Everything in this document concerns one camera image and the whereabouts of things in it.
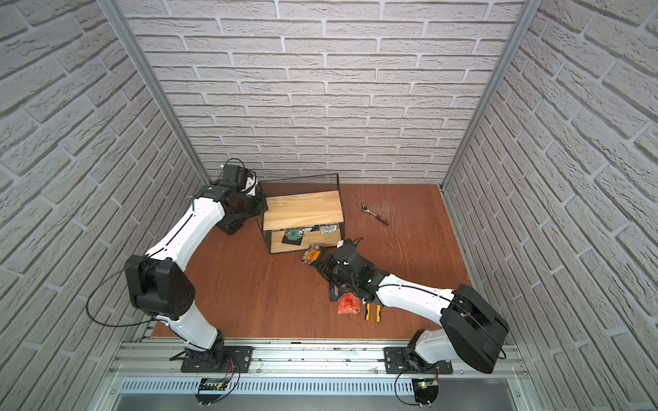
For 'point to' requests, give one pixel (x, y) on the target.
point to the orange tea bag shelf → (312, 254)
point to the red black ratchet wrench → (365, 208)
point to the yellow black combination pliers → (367, 312)
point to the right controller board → (426, 390)
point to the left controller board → (211, 389)
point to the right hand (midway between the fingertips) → (314, 264)
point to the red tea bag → (349, 303)
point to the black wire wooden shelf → (303, 212)
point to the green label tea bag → (293, 235)
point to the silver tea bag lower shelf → (328, 229)
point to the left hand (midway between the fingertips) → (272, 202)
